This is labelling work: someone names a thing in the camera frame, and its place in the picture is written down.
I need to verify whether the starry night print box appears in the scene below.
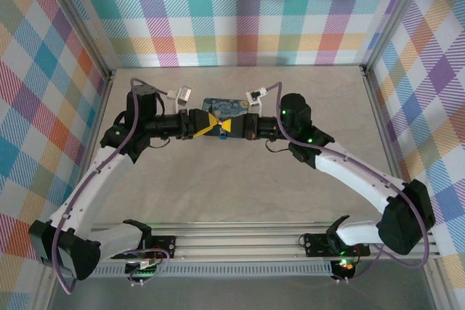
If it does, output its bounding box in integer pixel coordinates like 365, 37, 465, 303
202, 97, 250, 139

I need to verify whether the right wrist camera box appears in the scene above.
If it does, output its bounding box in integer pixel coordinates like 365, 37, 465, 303
245, 88, 266, 107

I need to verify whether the aluminium corner post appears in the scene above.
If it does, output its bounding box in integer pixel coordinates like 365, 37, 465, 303
363, 0, 435, 71
38, 0, 114, 76

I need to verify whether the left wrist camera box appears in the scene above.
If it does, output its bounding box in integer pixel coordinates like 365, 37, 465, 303
175, 86, 193, 107

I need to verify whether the aluminium side rail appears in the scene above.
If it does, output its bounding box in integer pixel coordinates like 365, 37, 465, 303
362, 65, 408, 187
78, 68, 116, 187

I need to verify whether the grey slotted cable duct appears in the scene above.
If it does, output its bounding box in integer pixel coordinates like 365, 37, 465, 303
94, 264, 333, 278

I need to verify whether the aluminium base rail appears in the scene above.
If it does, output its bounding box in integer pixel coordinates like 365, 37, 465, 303
89, 221, 442, 262

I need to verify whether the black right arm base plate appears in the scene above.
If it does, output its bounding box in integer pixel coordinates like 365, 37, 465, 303
303, 232, 371, 258

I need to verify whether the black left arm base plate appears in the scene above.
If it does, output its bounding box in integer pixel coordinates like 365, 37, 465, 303
141, 235, 177, 260

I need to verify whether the green left controller board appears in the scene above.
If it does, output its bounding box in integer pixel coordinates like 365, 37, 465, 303
125, 258, 161, 282

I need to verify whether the right controller board with leds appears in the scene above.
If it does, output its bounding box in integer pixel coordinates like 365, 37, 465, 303
332, 258, 359, 280

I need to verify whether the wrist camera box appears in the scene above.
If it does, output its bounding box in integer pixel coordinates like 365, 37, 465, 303
245, 88, 266, 107
175, 86, 193, 107

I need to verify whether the aluminium frame leg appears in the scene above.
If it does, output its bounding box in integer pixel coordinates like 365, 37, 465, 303
33, 277, 59, 310
423, 258, 455, 310

